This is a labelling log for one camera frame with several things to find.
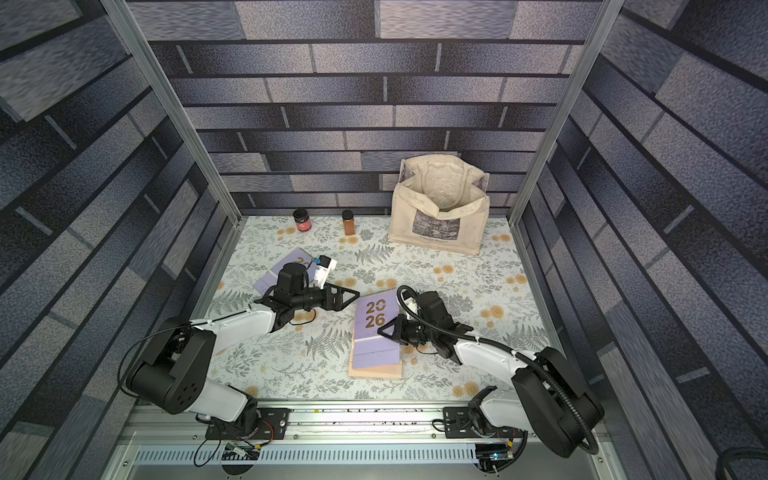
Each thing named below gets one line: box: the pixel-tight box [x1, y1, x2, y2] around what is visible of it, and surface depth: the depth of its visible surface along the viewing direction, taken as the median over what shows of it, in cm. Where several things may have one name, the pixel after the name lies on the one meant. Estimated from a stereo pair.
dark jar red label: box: [293, 208, 313, 232], surface depth 115 cm
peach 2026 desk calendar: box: [348, 333, 403, 378], surface depth 83 cm
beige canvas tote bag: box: [388, 154, 491, 256], surface depth 103 cm
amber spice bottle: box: [342, 209, 356, 236], surface depth 112 cm
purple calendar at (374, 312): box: [353, 290, 400, 370], surface depth 84 cm
